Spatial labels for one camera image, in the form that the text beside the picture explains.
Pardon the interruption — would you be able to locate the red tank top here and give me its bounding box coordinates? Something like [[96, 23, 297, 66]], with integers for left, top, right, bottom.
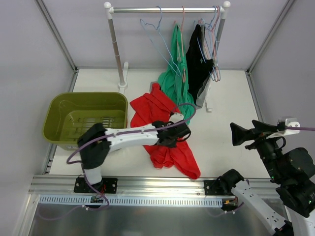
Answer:
[[130, 82, 201, 179]]

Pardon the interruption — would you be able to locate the grey tank top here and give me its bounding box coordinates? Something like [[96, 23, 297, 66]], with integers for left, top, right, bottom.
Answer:
[[195, 24, 212, 108]]

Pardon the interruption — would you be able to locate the green tank top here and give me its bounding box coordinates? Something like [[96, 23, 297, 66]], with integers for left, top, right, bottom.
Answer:
[[157, 24, 195, 119]]

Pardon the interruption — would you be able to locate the pink wire hanger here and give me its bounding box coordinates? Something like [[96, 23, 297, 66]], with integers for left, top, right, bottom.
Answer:
[[173, 6, 187, 85]]

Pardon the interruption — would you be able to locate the black tank top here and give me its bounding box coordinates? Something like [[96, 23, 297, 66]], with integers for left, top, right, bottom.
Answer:
[[186, 24, 213, 104]]

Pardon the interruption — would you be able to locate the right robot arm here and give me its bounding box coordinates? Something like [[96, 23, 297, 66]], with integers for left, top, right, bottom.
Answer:
[[218, 117, 315, 236]]

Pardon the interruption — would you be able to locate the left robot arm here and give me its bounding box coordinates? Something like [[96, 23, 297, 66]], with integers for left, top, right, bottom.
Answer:
[[75, 120, 191, 194]]

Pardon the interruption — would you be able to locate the light blue hanger rack end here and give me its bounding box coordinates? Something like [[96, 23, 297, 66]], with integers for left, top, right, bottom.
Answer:
[[206, 5, 221, 82]]

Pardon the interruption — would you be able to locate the white and silver clothes rack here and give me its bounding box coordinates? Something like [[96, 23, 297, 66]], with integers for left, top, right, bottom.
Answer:
[[103, 0, 231, 113]]

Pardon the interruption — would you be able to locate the olive green plastic basket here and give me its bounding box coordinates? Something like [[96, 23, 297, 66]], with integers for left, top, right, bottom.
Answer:
[[43, 92, 128, 150]]

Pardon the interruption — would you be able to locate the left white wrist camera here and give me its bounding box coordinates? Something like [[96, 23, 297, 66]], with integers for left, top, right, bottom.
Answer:
[[169, 113, 184, 123]]

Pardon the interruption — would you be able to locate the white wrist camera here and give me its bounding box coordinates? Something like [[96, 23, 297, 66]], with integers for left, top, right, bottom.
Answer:
[[169, 113, 184, 123], [268, 117, 300, 139]]

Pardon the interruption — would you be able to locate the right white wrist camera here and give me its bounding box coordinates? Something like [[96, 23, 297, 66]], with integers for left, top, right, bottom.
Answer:
[[268, 117, 300, 139]]

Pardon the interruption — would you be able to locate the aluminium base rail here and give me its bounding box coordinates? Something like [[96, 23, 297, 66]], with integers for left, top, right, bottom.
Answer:
[[28, 175, 279, 199]]

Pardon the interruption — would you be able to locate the white slotted cable duct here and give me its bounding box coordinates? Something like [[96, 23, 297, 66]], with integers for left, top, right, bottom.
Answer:
[[38, 195, 223, 208]]

